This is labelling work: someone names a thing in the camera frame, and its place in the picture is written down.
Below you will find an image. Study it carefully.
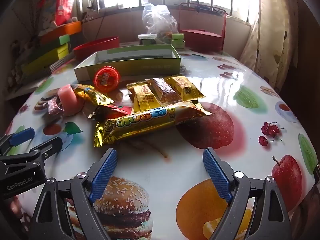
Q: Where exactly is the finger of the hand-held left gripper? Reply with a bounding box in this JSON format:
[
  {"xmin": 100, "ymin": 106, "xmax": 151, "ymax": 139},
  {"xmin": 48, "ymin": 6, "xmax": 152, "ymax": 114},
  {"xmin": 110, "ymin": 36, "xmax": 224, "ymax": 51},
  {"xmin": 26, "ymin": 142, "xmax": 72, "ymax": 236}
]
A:
[
  {"xmin": 29, "ymin": 137, "xmax": 63, "ymax": 167},
  {"xmin": 0, "ymin": 127, "xmax": 35, "ymax": 154}
]

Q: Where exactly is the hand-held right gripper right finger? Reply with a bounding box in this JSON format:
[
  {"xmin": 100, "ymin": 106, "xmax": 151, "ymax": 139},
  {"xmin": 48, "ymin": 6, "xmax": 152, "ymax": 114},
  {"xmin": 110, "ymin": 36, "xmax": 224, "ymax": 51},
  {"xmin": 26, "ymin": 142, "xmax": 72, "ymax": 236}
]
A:
[{"xmin": 202, "ymin": 147, "xmax": 293, "ymax": 240}]

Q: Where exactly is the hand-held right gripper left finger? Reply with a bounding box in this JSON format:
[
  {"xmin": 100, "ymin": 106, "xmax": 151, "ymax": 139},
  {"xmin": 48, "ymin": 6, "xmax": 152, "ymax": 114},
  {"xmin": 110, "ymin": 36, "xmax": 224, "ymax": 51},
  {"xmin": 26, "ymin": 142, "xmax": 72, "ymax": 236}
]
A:
[{"xmin": 32, "ymin": 148, "xmax": 118, "ymax": 240}]

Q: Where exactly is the pink jelly cup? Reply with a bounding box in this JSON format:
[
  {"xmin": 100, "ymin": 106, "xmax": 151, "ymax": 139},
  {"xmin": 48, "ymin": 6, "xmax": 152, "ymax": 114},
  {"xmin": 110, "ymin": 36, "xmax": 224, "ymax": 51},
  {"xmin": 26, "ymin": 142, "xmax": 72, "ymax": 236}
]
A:
[
  {"xmin": 57, "ymin": 85, "xmax": 79, "ymax": 117},
  {"xmin": 93, "ymin": 66, "xmax": 121, "ymax": 92}
]

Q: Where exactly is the long gold snack packet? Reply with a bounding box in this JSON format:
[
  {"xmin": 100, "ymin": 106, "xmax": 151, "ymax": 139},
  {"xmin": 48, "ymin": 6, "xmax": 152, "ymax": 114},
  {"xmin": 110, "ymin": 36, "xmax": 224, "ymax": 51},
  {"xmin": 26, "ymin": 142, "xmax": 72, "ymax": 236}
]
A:
[{"xmin": 94, "ymin": 100, "xmax": 212, "ymax": 148}]

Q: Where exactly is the red black snack packet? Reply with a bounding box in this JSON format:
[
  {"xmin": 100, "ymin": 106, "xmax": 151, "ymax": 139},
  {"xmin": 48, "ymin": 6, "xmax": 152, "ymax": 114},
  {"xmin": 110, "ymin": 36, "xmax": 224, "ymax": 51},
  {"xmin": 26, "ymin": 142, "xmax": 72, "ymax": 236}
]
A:
[{"xmin": 87, "ymin": 104, "xmax": 133, "ymax": 121}]

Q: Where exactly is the medium gold snack packet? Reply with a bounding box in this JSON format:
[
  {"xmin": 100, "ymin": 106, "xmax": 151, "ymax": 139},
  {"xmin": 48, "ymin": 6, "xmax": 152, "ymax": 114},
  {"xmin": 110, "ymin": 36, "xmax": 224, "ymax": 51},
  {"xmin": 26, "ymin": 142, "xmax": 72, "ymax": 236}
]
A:
[{"xmin": 71, "ymin": 84, "xmax": 115, "ymax": 106}]

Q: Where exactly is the small yellow snack packet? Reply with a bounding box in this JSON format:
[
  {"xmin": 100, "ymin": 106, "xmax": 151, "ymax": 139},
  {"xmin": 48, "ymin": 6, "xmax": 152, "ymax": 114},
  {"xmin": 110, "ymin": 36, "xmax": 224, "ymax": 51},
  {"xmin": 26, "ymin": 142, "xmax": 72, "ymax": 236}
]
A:
[
  {"xmin": 165, "ymin": 76, "xmax": 206, "ymax": 102},
  {"xmin": 126, "ymin": 81, "xmax": 160, "ymax": 113}
]

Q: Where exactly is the small brown snack packet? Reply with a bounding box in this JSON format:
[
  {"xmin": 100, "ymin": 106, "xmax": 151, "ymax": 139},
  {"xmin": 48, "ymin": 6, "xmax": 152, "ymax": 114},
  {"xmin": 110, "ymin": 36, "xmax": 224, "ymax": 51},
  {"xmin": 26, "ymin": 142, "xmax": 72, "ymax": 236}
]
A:
[{"xmin": 147, "ymin": 78, "xmax": 182, "ymax": 103}]

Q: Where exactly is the green cardboard box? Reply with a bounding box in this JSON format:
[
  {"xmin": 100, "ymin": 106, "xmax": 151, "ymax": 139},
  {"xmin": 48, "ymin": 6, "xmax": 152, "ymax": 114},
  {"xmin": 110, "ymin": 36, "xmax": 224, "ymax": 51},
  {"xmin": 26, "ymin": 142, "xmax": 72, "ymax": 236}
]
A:
[{"xmin": 74, "ymin": 44, "xmax": 181, "ymax": 81}]

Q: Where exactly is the fruit print tablecloth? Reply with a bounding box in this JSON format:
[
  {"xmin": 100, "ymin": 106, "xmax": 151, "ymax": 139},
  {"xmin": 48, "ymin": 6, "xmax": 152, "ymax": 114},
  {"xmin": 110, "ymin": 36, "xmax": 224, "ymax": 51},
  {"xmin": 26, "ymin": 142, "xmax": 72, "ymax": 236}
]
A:
[{"xmin": 5, "ymin": 47, "xmax": 319, "ymax": 240}]

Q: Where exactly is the yellow gift box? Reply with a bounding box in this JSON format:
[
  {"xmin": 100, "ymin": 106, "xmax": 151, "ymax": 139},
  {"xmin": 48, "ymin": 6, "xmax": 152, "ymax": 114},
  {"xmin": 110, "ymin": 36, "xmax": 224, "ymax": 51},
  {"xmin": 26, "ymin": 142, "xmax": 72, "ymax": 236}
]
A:
[{"xmin": 21, "ymin": 45, "xmax": 70, "ymax": 75}]

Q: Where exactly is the dark green gift box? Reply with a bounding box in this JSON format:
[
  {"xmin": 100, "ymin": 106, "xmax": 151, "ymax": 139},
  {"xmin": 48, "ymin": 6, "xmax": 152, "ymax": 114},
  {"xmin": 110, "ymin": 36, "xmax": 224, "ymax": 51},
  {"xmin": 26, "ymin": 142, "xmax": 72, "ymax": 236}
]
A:
[{"xmin": 30, "ymin": 34, "xmax": 71, "ymax": 55}]

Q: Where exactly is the red bowl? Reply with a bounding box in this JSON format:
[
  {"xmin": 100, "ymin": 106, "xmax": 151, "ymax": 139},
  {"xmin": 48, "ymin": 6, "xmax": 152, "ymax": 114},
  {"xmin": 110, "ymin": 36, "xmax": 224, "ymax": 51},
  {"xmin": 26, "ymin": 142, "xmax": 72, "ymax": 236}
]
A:
[{"xmin": 73, "ymin": 36, "xmax": 120, "ymax": 61}]

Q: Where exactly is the orange gift box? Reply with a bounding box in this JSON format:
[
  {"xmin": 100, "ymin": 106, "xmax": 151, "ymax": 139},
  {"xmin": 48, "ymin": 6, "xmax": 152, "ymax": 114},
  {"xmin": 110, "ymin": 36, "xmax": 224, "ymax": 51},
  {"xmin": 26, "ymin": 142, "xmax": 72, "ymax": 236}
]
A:
[{"xmin": 39, "ymin": 21, "xmax": 82, "ymax": 44}]

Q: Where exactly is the cartoon printed bag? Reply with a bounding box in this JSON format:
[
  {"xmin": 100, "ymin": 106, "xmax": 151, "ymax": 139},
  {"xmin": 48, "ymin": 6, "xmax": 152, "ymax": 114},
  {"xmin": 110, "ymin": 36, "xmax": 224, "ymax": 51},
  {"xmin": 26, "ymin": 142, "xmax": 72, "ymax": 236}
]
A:
[{"xmin": 37, "ymin": 0, "xmax": 60, "ymax": 37}]

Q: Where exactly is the red snack bag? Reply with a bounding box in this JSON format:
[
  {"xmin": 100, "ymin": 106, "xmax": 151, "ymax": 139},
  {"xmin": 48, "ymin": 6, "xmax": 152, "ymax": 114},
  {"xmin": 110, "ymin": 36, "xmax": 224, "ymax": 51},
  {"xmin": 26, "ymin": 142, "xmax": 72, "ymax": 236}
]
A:
[{"xmin": 54, "ymin": 0, "xmax": 79, "ymax": 27}]

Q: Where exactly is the small green jar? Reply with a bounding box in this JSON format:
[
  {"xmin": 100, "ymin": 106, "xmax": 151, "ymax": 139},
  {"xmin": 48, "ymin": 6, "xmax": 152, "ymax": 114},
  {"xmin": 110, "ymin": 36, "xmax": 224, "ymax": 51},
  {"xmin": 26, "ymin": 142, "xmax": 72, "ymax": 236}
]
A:
[{"xmin": 171, "ymin": 33, "xmax": 186, "ymax": 49}]

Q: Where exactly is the patterned curtain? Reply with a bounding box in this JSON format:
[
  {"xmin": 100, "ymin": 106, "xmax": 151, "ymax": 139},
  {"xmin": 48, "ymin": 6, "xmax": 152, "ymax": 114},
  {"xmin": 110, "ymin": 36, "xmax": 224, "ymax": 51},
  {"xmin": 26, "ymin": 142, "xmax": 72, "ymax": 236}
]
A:
[{"xmin": 240, "ymin": 0, "xmax": 300, "ymax": 90}]

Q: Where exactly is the white lidded jar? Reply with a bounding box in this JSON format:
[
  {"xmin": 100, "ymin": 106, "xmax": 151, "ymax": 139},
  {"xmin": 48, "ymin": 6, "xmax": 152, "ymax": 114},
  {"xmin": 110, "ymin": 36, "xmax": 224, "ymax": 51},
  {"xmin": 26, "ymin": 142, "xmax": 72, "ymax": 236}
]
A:
[{"xmin": 138, "ymin": 34, "xmax": 157, "ymax": 46}]

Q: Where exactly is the clear plastic bag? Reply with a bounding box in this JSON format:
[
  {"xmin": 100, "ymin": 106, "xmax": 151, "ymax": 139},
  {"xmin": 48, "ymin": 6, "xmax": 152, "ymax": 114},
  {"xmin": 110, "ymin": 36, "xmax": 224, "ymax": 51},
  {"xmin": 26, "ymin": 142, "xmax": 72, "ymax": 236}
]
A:
[{"xmin": 142, "ymin": 4, "xmax": 179, "ymax": 43}]

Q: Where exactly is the red basket with handle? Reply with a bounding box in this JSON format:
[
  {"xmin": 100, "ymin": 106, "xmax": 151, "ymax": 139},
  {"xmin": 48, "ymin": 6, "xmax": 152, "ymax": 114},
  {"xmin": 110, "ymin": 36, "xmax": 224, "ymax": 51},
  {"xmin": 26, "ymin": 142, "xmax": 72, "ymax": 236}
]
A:
[{"xmin": 179, "ymin": 2, "xmax": 227, "ymax": 53}]

